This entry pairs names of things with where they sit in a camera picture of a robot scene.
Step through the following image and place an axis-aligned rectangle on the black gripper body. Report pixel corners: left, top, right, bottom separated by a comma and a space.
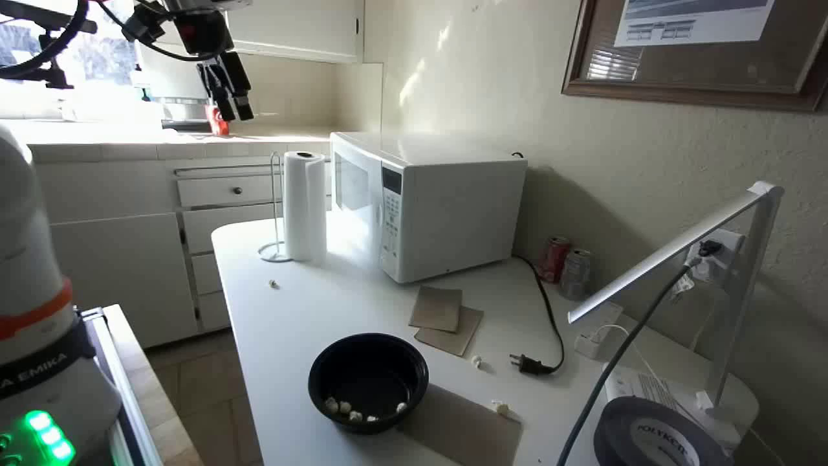
174, 9, 236, 66

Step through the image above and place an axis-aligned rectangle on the white paper towel roll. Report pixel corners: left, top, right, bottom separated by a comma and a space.
281, 148, 331, 266

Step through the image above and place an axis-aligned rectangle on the small red object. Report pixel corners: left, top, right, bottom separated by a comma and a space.
206, 107, 232, 141

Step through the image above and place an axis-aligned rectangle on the white kitchen cabinet with drawers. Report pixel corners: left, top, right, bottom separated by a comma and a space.
28, 135, 337, 349

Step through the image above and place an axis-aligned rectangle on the white microwave oven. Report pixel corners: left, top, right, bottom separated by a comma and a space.
328, 130, 531, 287

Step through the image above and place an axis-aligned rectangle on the small brown cardboard piece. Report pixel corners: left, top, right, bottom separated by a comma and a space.
412, 305, 486, 359
407, 284, 465, 337

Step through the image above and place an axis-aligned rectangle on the black bowl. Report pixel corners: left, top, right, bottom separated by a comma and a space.
306, 332, 432, 438

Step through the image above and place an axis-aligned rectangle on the wooden robot stand top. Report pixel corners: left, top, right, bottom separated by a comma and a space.
78, 300, 206, 466

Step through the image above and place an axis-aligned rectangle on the red soda can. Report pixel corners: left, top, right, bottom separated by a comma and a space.
539, 236, 574, 284

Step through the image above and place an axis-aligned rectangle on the silver soda can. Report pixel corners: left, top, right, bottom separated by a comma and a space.
558, 246, 597, 300

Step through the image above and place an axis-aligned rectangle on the large brown cardboard piece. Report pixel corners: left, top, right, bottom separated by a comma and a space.
397, 383, 526, 466

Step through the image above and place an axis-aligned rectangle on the white power adapter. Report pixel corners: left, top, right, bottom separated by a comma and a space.
571, 300, 628, 363

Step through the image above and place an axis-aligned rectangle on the wooden framed picture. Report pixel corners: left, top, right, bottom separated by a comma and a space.
561, 0, 828, 116

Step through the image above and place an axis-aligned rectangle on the white desk lamp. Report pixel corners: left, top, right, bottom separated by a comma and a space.
564, 178, 787, 453

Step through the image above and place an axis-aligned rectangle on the black tape roll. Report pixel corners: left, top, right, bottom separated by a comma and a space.
589, 393, 738, 466

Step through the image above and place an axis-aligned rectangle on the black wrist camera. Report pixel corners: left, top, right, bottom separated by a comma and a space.
120, 2, 169, 47

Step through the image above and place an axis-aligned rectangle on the white wall cabinet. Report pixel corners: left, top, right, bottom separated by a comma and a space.
225, 0, 367, 66

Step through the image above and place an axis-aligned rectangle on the black robot cable hose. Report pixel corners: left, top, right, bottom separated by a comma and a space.
0, 0, 215, 82

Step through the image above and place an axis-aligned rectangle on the chrome wire paper towel holder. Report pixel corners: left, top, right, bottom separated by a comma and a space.
256, 154, 294, 266

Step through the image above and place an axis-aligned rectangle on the black power cord with plug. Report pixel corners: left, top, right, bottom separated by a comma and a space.
508, 255, 569, 379

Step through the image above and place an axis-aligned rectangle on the thin black lamp cable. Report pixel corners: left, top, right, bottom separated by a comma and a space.
554, 239, 729, 466

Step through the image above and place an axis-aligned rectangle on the white wall outlet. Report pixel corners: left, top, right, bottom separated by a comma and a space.
685, 225, 749, 280

